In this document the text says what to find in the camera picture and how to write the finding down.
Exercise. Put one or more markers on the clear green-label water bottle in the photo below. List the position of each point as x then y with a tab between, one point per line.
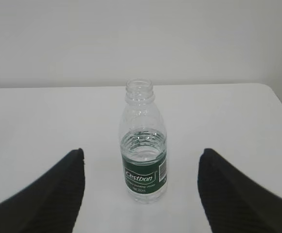
143	143

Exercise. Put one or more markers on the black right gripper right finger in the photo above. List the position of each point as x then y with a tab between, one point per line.
234	203

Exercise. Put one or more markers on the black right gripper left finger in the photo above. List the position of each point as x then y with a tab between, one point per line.
50	204

